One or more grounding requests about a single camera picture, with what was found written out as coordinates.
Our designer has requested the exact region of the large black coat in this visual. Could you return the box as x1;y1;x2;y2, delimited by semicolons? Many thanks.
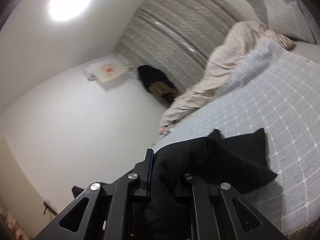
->
144;128;277;239

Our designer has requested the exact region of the light blue grid bedspread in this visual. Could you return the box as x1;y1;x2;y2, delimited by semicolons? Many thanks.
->
155;38;319;239

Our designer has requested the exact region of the brown striped duvet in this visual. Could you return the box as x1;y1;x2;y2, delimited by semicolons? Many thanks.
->
159;21;296;135

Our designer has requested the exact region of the grey star curtain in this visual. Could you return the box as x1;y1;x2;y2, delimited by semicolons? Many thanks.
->
116;0;239;92

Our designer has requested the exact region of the grey pillow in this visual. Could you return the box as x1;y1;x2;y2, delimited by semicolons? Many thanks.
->
263;0;315;43

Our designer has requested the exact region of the round ceiling lamp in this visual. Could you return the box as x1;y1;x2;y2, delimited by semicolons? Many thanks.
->
48;0;91;22

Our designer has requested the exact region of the white wall air conditioner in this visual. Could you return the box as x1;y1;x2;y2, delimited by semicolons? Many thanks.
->
82;54;133;91

